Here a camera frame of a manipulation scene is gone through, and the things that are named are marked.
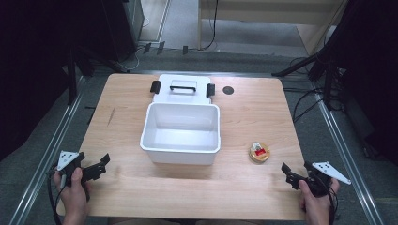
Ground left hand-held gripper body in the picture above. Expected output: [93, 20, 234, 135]
[56, 150, 86, 188]

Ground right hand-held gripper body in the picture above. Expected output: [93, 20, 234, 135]
[302, 160, 352, 199]

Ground person's right hand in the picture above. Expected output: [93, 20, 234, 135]
[298, 177, 341, 218]

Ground person's left hand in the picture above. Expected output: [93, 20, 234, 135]
[53, 167, 92, 218]

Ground white plastic storage box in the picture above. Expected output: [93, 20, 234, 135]
[139, 101, 222, 166]

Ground black tripod stand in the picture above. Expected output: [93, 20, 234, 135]
[60, 43, 130, 107]
[270, 40, 345, 111]

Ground black curtain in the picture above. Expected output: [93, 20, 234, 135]
[325, 0, 398, 165]
[0, 0, 109, 162]

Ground black cabinet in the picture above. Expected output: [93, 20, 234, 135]
[100, 0, 145, 62]

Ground light wooden furniture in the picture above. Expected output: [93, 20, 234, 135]
[196, 0, 349, 56]

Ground aluminium floor rail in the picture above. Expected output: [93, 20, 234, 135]
[311, 82, 387, 225]
[8, 74, 87, 225]

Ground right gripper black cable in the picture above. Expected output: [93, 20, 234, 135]
[322, 174, 342, 225]

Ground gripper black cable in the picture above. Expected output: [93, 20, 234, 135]
[322, 174, 342, 225]
[46, 167, 68, 225]

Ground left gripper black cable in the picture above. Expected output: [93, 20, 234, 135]
[46, 167, 68, 225]

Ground black floor cables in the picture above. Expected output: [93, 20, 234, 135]
[283, 55, 328, 124]

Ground white box lid black handle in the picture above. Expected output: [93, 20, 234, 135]
[149, 73, 217, 106]

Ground white floor cable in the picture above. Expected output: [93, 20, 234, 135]
[126, 15, 151, 71]

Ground black hanging cable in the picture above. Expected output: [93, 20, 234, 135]
[202, 0, 220, 51]

